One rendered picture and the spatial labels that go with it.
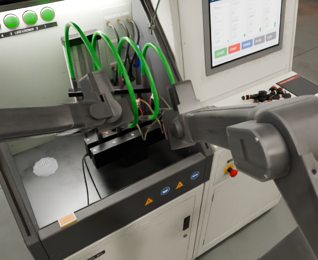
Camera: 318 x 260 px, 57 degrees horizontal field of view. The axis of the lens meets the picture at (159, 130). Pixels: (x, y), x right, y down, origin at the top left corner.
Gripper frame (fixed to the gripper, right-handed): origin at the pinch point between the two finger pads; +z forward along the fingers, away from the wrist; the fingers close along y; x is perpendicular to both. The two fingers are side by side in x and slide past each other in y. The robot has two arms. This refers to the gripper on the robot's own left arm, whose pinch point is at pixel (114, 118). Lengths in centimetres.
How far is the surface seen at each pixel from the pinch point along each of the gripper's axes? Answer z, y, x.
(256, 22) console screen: 30, -70, -18
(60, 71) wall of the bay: 30.4, 13.3, -28.9
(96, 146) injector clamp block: 23.7, 10.9, 4.5
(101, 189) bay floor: 28.0, 16.0, 20.6
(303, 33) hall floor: 301, -283, -41
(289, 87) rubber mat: 44, -80, 13
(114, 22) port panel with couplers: 27.8, -14.2, -38.4
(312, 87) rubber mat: 43, -90, 18
